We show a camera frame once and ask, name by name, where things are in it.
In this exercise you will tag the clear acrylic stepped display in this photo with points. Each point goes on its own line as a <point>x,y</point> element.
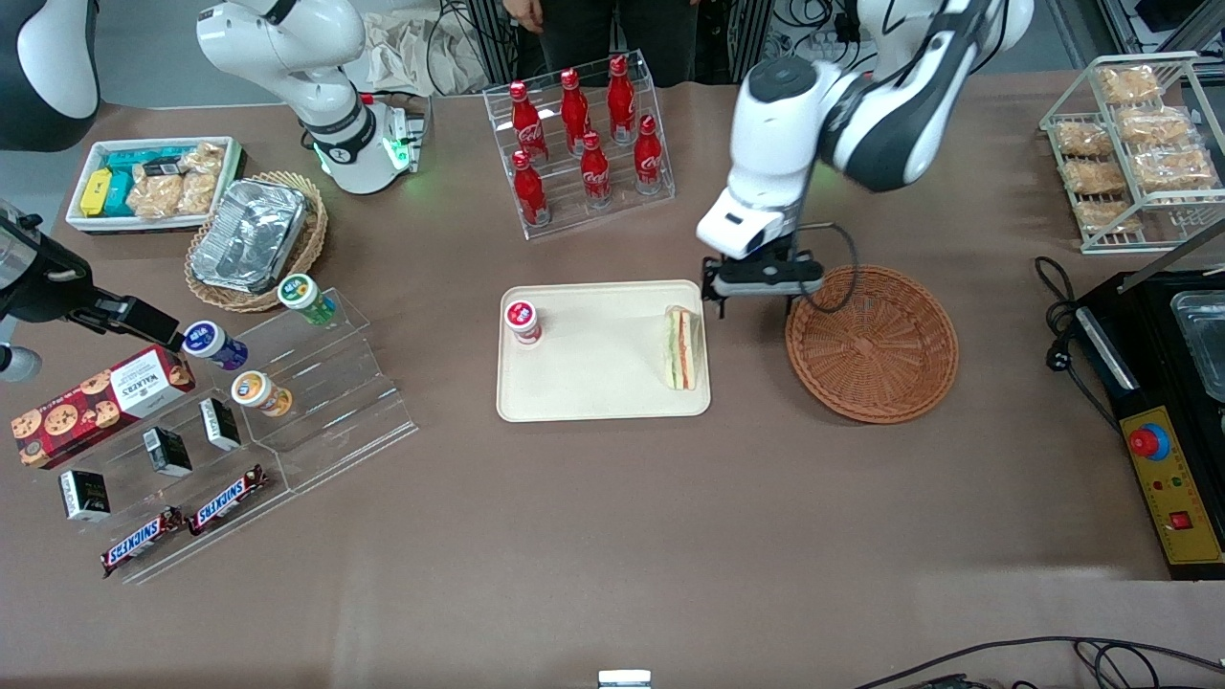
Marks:
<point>134,498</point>
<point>335,402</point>

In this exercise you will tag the red emergency stop button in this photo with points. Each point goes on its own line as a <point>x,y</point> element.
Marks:
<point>1148,441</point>

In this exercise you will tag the green lid cup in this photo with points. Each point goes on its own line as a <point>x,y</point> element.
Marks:
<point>301,292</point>

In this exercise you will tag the orange lid cup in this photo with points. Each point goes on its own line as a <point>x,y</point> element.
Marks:
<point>256,390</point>

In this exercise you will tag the person in dark trousers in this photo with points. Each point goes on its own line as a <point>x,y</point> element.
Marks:
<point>612,33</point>

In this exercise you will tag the aluminium bar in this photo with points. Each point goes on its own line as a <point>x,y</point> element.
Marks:
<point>1172,258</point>

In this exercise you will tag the cream plastic tray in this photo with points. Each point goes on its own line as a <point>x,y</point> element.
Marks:
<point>593,373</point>

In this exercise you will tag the crumpled beige cloth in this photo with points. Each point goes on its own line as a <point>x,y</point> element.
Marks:
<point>412,53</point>

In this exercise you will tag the Snickers bar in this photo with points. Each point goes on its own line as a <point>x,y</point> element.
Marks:
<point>142,543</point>
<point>228,500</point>

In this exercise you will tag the red cola bottle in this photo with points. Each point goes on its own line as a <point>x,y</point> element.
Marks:
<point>529,191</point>
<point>595,172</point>
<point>574,110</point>
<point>649,158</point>
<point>621,96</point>
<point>526,120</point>

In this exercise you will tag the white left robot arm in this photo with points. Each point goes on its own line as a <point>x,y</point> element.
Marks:
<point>880,115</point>

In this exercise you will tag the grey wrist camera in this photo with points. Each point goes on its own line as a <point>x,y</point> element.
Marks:
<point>770,286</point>
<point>17,364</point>

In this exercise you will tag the clear acrylic bottle rack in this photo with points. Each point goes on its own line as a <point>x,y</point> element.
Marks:
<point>660,187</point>

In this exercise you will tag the tan oval wicker basket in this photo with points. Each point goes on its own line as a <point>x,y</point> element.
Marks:
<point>311,239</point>

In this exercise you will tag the brown round wicker basket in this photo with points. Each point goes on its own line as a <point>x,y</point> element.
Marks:
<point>880,354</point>

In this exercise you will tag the white plastic bin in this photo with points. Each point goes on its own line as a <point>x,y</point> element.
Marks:
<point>86,225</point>

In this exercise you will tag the yellow control panel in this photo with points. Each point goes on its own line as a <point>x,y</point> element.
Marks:
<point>1172,488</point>

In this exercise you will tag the steel pan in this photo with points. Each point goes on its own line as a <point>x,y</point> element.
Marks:
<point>1208,340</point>

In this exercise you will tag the teal small box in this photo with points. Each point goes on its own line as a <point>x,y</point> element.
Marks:
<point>120,196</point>

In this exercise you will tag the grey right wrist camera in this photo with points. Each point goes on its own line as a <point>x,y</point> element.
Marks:
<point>17,364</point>

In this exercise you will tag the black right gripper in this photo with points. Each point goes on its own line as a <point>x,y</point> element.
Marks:
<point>50,296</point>

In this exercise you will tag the small black box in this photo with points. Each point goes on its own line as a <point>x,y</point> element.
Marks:
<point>84,496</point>
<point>220,424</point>
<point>167,453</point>

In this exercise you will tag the triangular sandwich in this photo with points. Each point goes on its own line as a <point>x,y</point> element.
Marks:
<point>683,349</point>

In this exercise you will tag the teal long box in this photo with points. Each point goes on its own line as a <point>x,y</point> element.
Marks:
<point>134,158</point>

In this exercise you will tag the red lid cup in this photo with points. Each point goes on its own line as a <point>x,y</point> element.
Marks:
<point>522,318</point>

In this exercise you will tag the aluminium foil tray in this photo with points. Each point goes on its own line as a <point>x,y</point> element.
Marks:
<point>249,234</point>

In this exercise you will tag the yellow small box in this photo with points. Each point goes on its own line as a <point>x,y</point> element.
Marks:
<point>96,191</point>

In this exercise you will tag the small white object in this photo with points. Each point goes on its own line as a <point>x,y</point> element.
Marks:
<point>624,679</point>

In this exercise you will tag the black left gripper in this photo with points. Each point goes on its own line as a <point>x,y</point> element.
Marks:
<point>777,251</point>

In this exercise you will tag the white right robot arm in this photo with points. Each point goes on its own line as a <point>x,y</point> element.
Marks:
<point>287,43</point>

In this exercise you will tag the black machine housing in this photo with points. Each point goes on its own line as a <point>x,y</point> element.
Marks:
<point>1129,373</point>

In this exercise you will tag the red Walkers cookie box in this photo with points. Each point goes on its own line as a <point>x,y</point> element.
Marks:
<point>96,402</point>

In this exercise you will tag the purple lid cup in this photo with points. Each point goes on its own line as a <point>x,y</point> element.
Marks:
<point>211,343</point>

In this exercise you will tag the clear bag of snacks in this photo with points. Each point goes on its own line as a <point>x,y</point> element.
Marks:
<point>155,196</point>
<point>201,182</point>

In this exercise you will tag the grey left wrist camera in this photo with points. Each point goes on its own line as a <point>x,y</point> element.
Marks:
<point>770,286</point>

